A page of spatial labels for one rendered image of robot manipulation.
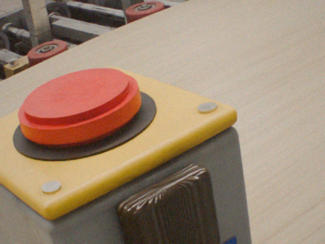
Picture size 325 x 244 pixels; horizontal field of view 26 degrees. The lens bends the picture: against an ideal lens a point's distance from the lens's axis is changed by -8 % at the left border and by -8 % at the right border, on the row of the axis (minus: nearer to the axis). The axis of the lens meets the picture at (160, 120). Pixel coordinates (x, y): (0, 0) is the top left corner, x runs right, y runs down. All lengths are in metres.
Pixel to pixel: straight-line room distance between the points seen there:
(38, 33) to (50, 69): 0.20
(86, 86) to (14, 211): 0.05
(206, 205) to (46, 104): 0.06
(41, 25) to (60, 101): 1.22
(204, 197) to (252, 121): 0.72
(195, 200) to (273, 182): 0.59
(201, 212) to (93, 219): 0.03
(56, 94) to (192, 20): 1.12
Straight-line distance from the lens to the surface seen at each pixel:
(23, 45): 2.00
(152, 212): 0.20
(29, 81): 1.24
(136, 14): 1.43
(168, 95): 0.24
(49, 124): 0.22
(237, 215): 0.24
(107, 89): 0.22
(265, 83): 1.03
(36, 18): 1.43
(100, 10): 1.87
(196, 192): 0.21
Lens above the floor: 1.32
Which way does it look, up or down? 25 degrees down
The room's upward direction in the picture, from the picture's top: 12 degrees counter-clockwise
